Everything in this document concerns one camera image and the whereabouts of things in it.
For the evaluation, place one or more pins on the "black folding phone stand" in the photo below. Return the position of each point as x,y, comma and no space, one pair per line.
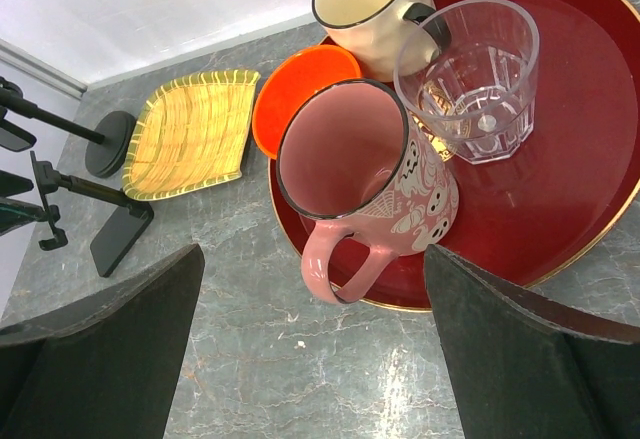
100,217

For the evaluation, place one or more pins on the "yellow woven bamboo mat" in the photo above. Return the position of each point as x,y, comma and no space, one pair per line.
190,135

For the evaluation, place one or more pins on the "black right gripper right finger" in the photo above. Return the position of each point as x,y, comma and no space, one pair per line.
524,366

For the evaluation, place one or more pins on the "black smartphone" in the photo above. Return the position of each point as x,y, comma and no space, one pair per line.
14,138

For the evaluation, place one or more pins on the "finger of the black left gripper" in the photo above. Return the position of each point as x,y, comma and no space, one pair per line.
12,184
16,214

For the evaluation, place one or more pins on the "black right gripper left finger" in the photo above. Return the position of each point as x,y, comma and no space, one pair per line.
106,365

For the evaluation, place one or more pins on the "pink patterned mug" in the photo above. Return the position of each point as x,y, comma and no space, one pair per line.
353,160

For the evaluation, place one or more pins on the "orange bowl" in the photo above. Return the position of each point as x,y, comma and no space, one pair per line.
296,80

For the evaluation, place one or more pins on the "black round-base phone stand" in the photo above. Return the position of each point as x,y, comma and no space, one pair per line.
107,144

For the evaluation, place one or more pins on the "clear drinking glass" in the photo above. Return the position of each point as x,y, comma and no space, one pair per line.
469,73

